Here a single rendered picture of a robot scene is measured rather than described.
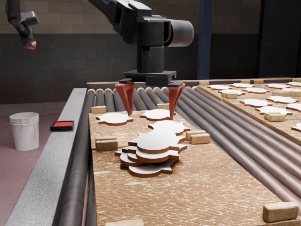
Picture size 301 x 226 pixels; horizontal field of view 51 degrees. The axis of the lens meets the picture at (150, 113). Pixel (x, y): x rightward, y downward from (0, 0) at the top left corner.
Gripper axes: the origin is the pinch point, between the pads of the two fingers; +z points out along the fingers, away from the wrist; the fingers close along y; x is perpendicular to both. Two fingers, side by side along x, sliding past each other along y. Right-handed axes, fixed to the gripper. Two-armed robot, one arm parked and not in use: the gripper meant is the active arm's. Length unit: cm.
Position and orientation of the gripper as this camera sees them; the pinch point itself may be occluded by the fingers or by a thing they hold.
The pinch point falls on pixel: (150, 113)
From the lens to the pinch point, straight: 69.7
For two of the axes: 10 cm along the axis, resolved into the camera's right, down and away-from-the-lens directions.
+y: -9.5, -0.7, 3.0
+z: 0.0, 9.7, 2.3
